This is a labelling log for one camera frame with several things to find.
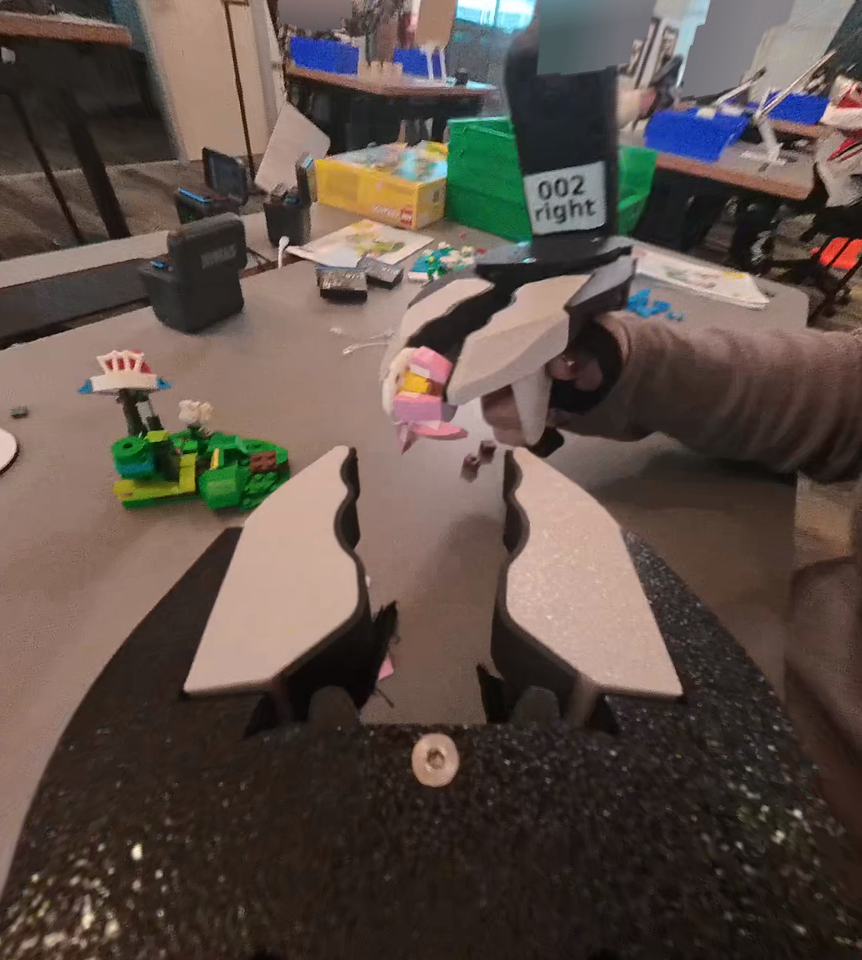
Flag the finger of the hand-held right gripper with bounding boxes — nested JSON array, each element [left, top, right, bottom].
[[380, 277, 495, 420], [440, 273, 594, 405]]

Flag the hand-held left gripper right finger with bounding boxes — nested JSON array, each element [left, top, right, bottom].
[[478, 448, 684, 726]]

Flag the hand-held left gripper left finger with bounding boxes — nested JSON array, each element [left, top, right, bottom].
[[185, 446, 400, 725]]

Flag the pink lego flower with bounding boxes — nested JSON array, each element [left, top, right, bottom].
[[389, 345, 469, 455]]

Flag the lego flower model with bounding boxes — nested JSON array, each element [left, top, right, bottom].
[[78, 348, 291, 513]]

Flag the person's right forearm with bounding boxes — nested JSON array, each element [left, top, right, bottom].
[[573, 311, 862, 485]]

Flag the pile of mixed lego pieces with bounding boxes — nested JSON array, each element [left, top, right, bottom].
[[408, 241, 486, 282]]

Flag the lego instruction booklet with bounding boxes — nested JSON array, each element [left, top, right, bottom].
[[286, 219, 434, 269]]

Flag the yellow lego box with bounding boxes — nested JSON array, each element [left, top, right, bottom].
[[314, 142, 448, 230]]

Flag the blue lego pieces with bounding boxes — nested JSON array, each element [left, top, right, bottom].
[[626, 288, 687, 322]]

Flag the person's right hand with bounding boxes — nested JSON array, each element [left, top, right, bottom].
[[479, 351, 600, 451]]

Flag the stack of green plastic trays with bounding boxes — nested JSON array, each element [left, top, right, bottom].
[[446, 116, 657, 241]]

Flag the blue plastic bin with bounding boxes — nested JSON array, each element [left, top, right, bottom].
[[393, 46, 448, 78], [644, 108, 752, 164], [288, 36, 362, 76]]

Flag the black battery charger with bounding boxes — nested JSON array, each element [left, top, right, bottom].
[[262, 153, 318, 247], [176, 147, 250, 224]]

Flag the wooden background table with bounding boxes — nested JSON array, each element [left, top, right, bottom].
[[284, 63, 499, 151]]

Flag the background work table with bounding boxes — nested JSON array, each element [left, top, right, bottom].
[[618, 123, 825, 260]]

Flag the white folded leaflet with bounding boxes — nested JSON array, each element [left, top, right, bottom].
[[629, 247, 771, 310]]

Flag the tag sign stand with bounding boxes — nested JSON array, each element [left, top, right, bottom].
[[222, 0, 257, 183]]

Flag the cream door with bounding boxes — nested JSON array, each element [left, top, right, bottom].
[[138, 0, 283, 164]]

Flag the wooden side desk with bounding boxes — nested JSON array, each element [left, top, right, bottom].
[[0, 6, 137, 243]]

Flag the black camera battery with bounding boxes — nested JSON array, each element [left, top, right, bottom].
[[356, 256, 405, 290], [316, 266, 369, 303]]

